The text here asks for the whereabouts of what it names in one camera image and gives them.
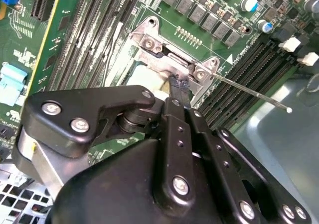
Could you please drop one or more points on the metal socket cover frame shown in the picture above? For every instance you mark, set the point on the metal socket cover frame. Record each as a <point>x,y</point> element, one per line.
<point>169,66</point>

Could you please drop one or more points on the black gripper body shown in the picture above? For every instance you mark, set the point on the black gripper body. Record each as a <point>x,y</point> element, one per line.
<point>112,189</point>

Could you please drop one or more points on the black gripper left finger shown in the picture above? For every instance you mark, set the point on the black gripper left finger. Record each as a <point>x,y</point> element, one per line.
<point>74,104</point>

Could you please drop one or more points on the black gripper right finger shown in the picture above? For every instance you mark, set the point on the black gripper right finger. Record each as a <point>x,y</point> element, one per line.
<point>221,156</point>

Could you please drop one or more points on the silver CPU plate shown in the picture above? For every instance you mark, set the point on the silver CPU plate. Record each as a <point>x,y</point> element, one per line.
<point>144,77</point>

